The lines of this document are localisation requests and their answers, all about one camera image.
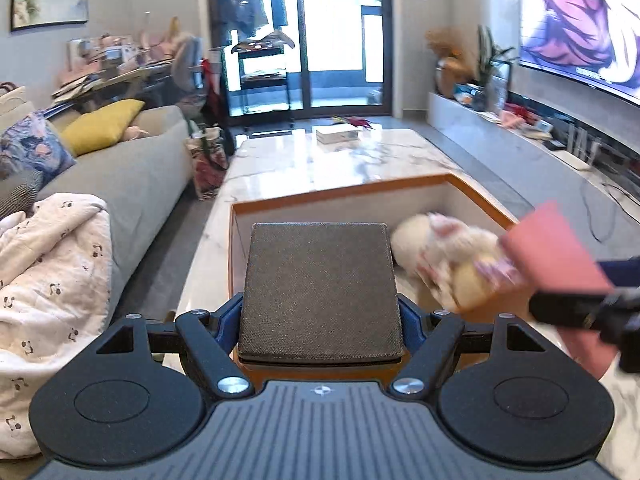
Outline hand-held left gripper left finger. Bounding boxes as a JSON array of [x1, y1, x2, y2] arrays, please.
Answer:
[[92, 294, 253, 401]]

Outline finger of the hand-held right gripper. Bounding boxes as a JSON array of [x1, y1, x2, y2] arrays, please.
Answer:
[[597, 257, 640, 291], [529, 289, 618, 332]]

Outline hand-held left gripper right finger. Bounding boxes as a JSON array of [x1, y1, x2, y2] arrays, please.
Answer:
[[391, 296, 543, 401]]

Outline pink case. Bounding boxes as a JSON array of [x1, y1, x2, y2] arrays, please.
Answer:
[[500, 199, 623, 381]]

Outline white crochet rabbit doll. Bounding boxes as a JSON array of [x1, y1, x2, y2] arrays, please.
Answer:
[[417, 212, 523, 313]]

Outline dark grey box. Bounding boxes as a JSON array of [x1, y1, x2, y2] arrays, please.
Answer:
[[237, 222, 405, 367]]

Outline floral shopping bag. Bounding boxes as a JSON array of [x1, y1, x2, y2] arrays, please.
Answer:
[[185, 126, 230, 201]]

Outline grey sofa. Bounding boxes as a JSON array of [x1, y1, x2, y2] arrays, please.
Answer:
[[0, 105, 196, 311]]

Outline white television console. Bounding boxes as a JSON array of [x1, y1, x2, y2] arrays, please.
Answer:
[[427, 91, 640, 281]]

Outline white printed blanket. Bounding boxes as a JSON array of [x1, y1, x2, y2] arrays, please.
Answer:
[[0, 192, 113, 458]]

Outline flat white box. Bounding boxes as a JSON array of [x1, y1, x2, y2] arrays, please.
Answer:
[[315, 126, 361, 146]]

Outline red item on floor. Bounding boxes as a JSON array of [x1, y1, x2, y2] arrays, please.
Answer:
[[331, 116, 375, 132]]

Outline blue package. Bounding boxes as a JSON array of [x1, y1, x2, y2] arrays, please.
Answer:
[[452, 82, 488, 111]]

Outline yellow pillow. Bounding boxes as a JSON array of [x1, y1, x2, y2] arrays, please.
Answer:
[[60, 99, 146, 157]]

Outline black clothes rack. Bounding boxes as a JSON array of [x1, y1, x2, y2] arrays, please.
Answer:
[[230, 35, 301, 126]]

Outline brown teddy bear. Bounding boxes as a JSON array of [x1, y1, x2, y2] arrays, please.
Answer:
[[425, 27, 473, 98]]

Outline green potted plant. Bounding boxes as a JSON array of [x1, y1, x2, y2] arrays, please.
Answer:
[[475, 25, 521, 101]]

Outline striped pillow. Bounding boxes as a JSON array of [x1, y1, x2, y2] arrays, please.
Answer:
[[0, 169, 45, 218]]

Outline television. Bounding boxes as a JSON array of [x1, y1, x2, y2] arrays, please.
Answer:
[[517, 0, 640, 108]]

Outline blue floral pillow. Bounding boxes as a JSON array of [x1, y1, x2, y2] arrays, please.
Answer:
[[0, 110, 77, 181]]

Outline cluttered desk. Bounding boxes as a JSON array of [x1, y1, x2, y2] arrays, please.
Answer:
[[50, 35, 201, 111]]

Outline sliding glass door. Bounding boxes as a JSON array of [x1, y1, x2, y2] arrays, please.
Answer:
[[206, 0, 393, 121]]

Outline beige tote bag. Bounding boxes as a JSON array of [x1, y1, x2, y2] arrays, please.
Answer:
[[0, 81, 28, 121]]

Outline dark hanging clothes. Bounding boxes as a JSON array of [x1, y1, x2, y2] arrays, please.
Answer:
[[237, 0, 288, 41]]

